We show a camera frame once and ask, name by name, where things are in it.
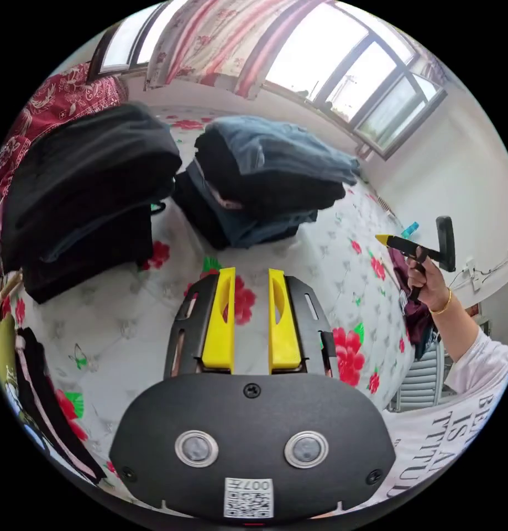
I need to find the white radiator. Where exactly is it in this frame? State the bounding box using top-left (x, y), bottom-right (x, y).
top-left (396, 343), bottom-right (453, 413)

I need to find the pile of black clothes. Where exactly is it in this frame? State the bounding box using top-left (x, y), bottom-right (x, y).
top-left (0, 101), bottom-right (183, 305)

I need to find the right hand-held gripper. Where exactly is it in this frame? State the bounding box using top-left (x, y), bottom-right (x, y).
top-left (374, 233), bottom-right (442, 303)

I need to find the maroon garment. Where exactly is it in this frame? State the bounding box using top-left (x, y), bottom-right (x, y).
top-left (387, 247), bottom-right (440, 361)

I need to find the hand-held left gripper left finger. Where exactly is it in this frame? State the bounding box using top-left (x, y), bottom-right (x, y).
top-left (202, 267), bottom-right (237, 371)

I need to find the large window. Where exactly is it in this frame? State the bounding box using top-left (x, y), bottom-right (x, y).
top-left (264, 0), bottom-right (450, 162)

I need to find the red patterned blanket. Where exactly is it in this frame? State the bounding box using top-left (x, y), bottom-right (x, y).
top-left (0, 61), bottom-right (129, 208)

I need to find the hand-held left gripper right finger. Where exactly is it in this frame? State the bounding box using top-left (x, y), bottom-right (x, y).
top-left (268, 268), bottom-right (303, 372)

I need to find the bed with white floral quilt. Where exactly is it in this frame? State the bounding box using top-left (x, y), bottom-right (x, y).
top-left (0, 103), bottom-right (418, 505)

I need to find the pink floral curtain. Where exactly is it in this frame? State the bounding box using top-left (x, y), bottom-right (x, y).
top-left (144, 0), bottom-right (321, 101)

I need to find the pile of dark jeans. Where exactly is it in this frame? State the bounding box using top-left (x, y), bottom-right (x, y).
top-left (172, 115), bottom-right (362, 251)

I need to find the narrow window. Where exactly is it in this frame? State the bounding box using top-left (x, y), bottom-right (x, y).
top-left (87, 0), bottom-right (171, 82)

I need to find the person's right forearm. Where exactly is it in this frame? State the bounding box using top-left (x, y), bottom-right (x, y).
top-left (428, 288), bottom-right (483, 364)

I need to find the pile of mixed clothes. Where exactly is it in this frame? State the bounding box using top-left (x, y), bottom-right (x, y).
top-left (0, 268), bottom-right (107, 487)

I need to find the person's right hand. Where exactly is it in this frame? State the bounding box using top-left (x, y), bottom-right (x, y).
top-left (406, 248), bottom-right (452, 313)

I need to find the person's body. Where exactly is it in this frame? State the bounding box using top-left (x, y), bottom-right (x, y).
top-left (382, 325), bottom-right (508, 503)

